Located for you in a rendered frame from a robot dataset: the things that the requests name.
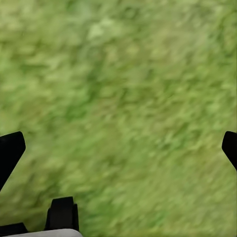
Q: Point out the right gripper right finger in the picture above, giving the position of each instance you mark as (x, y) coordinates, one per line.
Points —
(229, 146)

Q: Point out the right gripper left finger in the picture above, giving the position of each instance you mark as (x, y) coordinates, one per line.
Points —
(12, 147)

